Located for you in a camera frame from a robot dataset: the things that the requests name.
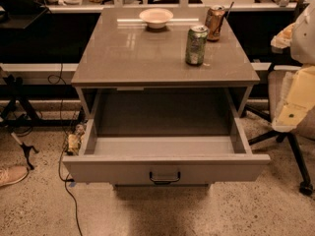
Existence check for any grey top drawer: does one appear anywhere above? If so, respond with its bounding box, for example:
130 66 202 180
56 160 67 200
62 88 272 186

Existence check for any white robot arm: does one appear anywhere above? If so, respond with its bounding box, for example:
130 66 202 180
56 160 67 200
271 1 315 132

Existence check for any grey drawer cabinet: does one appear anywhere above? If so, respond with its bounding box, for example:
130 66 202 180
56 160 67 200
70 5 261 190

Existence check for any black office chair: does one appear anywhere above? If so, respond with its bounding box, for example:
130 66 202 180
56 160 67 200
246 61 315 196

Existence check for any green soda can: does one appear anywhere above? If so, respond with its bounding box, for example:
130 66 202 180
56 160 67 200
185 25 208 66

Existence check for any orange soda can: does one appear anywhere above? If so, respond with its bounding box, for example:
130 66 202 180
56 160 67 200
205 5 225 41

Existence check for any white ceramic bowl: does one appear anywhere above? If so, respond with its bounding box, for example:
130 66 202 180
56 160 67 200
139 8 173 30

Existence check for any power strip with plugs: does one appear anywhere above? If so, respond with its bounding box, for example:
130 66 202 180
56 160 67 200
66 124 86 155

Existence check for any black tripod stand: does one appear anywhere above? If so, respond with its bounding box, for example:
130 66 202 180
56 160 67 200
0 67 80 171

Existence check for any beige sneaker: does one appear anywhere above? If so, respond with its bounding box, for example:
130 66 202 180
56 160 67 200
0 166 29 187

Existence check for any black floor cable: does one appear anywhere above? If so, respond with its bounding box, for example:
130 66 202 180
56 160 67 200
47 62 84 236

